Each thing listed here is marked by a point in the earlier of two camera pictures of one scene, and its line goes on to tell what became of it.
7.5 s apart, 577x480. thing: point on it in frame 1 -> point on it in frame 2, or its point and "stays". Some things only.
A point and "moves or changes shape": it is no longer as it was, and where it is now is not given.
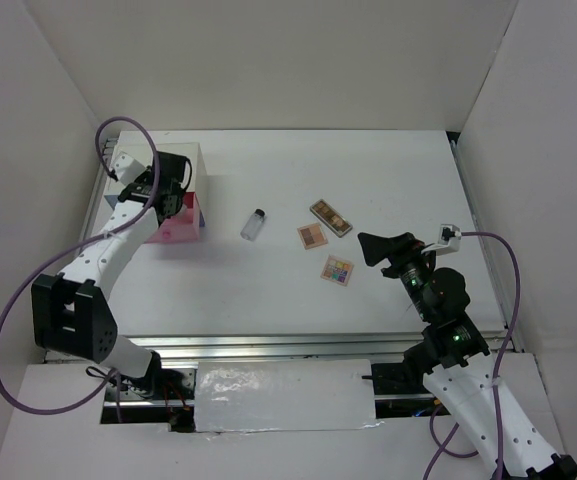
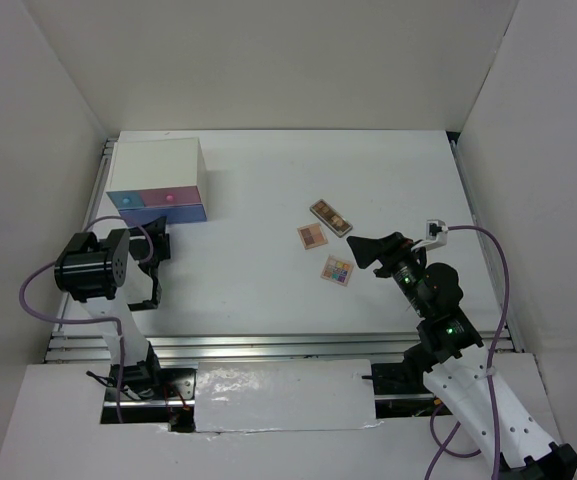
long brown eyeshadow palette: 330,218 stays
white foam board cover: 283,395 stays
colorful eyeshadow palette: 337,271 stays
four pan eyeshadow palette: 312,236 stays
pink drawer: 182,227 moves or changes shape
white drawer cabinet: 132,171 moves or changes shape
